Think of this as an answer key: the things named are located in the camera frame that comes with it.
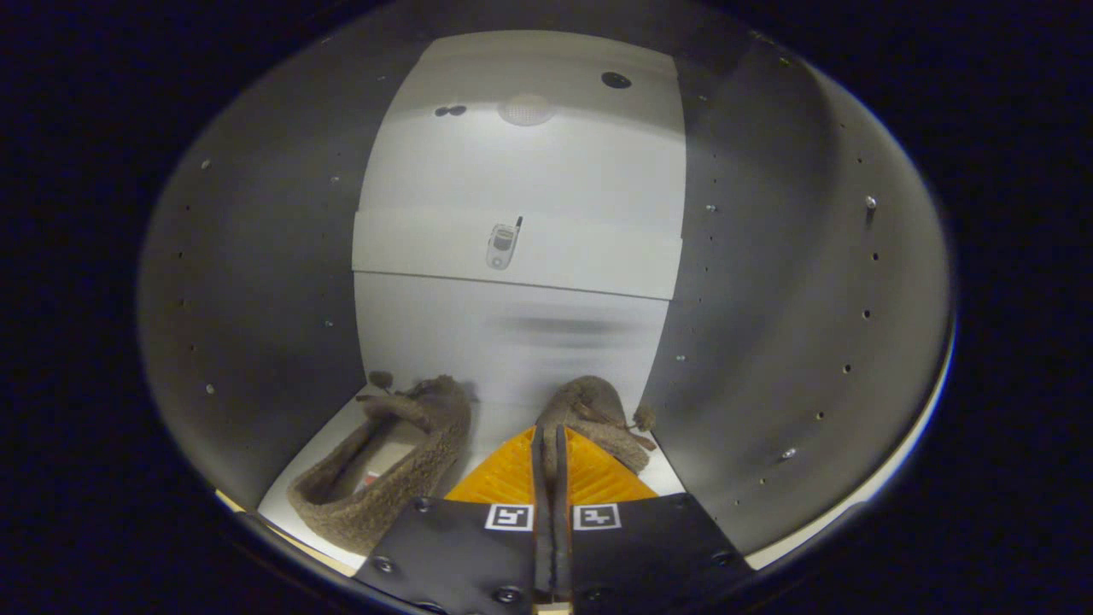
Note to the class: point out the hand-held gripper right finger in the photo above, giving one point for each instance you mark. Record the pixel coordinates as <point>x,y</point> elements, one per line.
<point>632,555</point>

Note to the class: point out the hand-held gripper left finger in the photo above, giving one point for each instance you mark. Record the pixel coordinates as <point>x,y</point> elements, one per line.
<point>478,555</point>

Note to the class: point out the brown fuzzy shoe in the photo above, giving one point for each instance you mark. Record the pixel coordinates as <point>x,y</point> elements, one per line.
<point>427,465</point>
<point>598,410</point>

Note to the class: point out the dark grey shoe cabinet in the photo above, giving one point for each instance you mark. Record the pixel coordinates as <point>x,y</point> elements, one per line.
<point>273,256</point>

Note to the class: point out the white cabinet shelf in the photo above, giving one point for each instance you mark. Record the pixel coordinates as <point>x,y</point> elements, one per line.
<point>493,437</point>

